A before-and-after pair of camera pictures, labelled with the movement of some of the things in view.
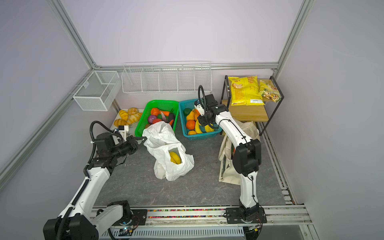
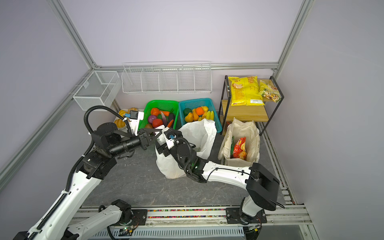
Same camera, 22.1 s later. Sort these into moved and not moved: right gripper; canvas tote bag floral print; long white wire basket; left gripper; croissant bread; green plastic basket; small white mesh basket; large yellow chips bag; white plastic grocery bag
Moved: right gripper; left gripper; white plastic grocery bag
Not moved: croissant bread; green plastic basket; small white mesh basket; large yellow chips bag; long white wire basket; canvas tote bag floral print
